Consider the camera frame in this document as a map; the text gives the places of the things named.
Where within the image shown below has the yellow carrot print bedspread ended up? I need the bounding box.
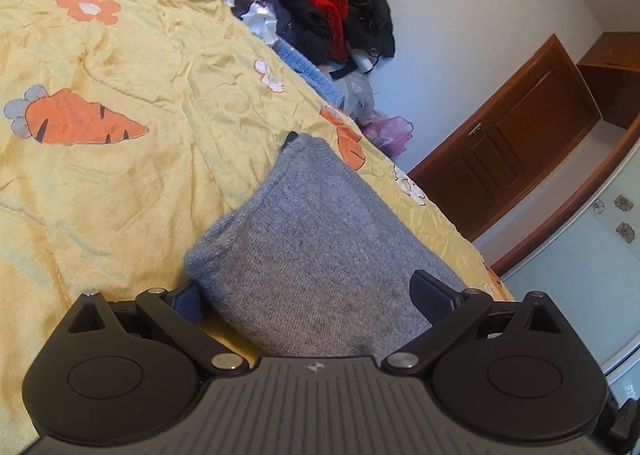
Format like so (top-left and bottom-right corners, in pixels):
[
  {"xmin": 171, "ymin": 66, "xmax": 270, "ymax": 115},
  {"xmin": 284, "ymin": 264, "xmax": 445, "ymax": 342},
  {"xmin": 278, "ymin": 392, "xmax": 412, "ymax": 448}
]
[{"xmin": 0, "ymin": 0, "xmax": 516, "ymax": 442}]

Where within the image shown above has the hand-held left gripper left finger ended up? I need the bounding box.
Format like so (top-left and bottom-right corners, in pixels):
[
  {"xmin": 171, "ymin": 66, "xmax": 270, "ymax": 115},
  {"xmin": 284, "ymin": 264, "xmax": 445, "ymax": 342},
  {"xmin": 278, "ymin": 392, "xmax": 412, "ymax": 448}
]
[{"xmin": 65, "ymin": 284, "xmax": 249, "ymax": 377}]

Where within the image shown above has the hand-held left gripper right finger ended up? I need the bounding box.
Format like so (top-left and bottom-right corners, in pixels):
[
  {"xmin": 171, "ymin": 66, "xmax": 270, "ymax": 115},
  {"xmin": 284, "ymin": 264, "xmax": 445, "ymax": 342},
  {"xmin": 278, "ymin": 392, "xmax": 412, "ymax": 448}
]
[{"xmin": 382, "ymin": 271, "xmax": 577, "ymax": 377}]

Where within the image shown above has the grey sweater with navy sleeves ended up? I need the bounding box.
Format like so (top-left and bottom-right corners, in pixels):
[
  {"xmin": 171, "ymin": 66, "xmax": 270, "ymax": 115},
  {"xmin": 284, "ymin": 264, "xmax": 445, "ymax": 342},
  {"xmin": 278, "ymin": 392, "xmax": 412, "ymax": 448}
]
[{"xmin": 184, "ymin": 132, "xmax": 469, "ymax": 361}]

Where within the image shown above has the light blue knitted cloth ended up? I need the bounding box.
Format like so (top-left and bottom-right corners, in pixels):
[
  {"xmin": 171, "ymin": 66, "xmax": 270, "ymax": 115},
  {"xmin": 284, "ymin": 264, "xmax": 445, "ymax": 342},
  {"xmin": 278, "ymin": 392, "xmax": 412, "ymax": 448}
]
[{"xmin": 272, "ymin": 37, "xmax": 346, "ymax": 110}]

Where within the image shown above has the clear plastic bag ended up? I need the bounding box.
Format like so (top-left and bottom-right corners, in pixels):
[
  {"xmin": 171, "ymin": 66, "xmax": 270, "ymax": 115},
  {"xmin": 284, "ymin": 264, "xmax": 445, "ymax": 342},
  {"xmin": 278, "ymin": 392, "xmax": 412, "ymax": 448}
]
[{"xmin": 330, "ymin": 70, "xmax": 382, "ymax": 124}]

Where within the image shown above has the pile of clothes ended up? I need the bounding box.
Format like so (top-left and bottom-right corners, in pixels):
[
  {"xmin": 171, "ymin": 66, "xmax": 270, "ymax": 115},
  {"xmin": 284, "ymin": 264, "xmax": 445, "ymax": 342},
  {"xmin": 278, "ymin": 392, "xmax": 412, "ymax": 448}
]
[{"xmin": 235, "ymin": 0, "xmax": 397, "ymax": 72}]

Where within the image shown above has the pink plastic bag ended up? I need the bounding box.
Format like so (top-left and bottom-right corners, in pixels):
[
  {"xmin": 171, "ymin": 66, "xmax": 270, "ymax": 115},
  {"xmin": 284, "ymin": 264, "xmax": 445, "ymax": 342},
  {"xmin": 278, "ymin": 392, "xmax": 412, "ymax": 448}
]
[{"xmin": 362, "ymin": 116, "xmax": 415, "ymax": 158}]

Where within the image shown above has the white crumpled wrapper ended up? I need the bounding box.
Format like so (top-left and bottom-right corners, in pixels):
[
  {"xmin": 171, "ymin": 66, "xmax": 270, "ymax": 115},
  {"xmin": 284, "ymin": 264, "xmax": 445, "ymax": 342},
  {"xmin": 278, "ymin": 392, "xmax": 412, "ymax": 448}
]
[{"xmin": 235, "ymin": 0, "xmax": 279, "ymax": 44}]

